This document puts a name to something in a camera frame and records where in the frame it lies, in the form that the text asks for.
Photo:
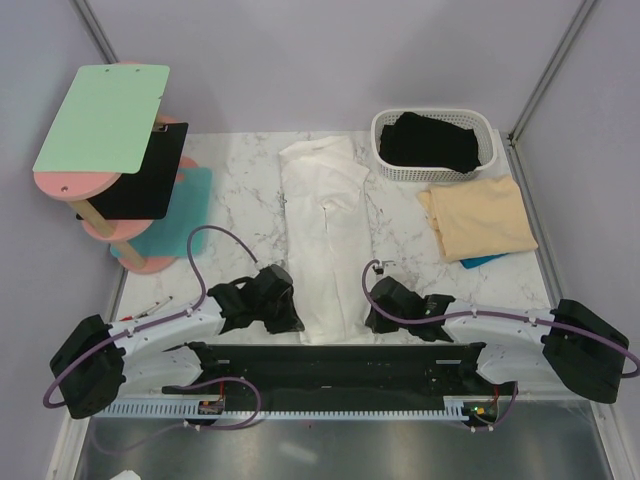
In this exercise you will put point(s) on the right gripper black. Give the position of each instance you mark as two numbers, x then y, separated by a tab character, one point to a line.
377	325

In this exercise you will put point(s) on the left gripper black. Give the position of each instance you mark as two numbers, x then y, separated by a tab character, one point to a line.
290	320

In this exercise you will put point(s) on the white printed t shirt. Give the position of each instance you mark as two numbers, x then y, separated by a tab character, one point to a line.
328	237

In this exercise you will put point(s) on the beige t shirt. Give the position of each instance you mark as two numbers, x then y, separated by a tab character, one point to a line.
478	218

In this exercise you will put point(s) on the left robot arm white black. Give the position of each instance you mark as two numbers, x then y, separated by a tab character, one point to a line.
100	362

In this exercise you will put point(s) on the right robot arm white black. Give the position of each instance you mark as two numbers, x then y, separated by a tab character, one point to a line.
566	347

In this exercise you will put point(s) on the folded blue t shirt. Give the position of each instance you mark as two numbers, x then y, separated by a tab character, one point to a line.
476	262

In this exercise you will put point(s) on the teal board on shelf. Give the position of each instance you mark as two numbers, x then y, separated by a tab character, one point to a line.
188	209

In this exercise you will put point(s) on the red black marker pens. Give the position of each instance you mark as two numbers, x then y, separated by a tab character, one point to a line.
147	311

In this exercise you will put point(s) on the white perforated plastic basket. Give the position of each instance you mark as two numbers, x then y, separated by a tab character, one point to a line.
466	119

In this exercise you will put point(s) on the black t shirt in basket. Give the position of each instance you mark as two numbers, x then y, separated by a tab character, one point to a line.
419	141

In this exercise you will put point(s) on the black board on shelf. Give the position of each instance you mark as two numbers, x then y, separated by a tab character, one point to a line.
146	195

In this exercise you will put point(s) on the white paper scrap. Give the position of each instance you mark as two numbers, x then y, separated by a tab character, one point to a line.
126	475

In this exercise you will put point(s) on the green board on shelf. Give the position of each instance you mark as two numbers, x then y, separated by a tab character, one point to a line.
105	120

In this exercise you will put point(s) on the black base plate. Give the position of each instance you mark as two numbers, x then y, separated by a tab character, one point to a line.
341	376

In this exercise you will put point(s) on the white slotted cable duct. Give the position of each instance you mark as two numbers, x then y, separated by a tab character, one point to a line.
199	409

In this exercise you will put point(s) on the aluminium frame rail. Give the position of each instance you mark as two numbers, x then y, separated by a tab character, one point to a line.
547	391

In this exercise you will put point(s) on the right aluminium corner post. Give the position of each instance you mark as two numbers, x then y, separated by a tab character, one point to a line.
561	52

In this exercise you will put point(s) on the aluminium corner post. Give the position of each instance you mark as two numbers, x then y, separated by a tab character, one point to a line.
561	52
93	28

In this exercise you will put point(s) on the left aluminium corner post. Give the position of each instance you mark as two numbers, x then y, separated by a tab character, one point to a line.
93	28

